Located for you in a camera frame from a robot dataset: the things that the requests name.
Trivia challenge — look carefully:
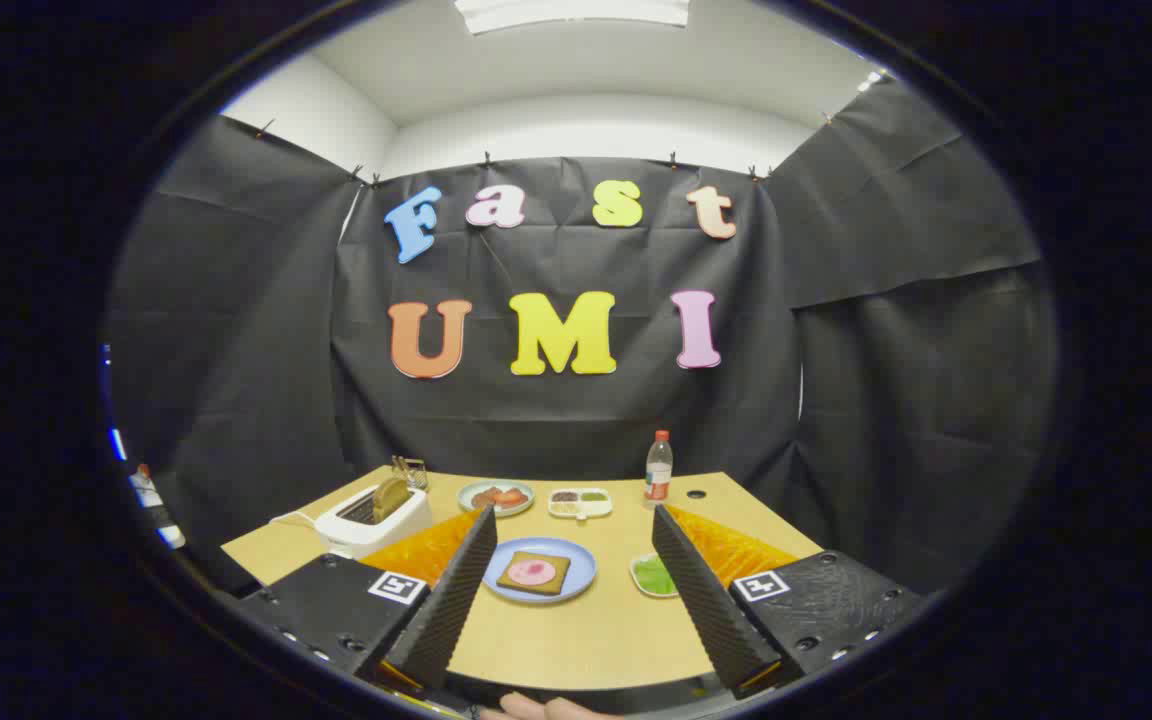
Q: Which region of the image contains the white square plate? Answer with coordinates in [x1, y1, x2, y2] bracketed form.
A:
[629, 552, 682, 599]

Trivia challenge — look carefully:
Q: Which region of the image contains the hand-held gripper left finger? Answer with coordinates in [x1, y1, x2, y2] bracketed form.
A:
[236, 505, 499, 701]

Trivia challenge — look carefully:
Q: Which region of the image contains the ceiling light panel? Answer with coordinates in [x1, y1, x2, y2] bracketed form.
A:
[454, 0, 691, 35]

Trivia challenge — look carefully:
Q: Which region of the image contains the brown toasted bread slice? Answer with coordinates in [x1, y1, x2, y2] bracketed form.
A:
[372, 476, 412, 523]

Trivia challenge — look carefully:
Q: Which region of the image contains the green lettuce leaf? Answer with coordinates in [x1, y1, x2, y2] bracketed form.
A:
[634, 556, 679, 595]

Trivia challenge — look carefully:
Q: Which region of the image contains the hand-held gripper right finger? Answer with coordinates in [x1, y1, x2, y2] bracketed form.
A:
[651, 504, 923, 699]

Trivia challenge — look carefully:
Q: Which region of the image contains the white sectioned dish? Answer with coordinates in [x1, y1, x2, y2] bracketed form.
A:
[548, 487, 613, 521]

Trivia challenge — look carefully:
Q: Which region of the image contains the clear plastic water bottle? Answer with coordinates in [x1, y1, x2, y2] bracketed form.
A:
[645, 431, 674, 504]

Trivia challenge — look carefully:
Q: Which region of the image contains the pale green round plate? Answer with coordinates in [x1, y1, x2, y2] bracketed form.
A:
[457, 480, 535, 517]

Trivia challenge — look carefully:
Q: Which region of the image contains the white toaster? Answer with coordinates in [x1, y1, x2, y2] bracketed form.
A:
[314, 485, 433, 559]

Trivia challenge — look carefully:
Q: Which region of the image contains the blue round plate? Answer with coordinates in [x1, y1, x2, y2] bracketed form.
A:
[482, 537, 598, 605]

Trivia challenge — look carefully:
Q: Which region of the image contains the bread slice with ham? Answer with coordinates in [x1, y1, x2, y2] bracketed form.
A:
[496, 550, 572, 597]

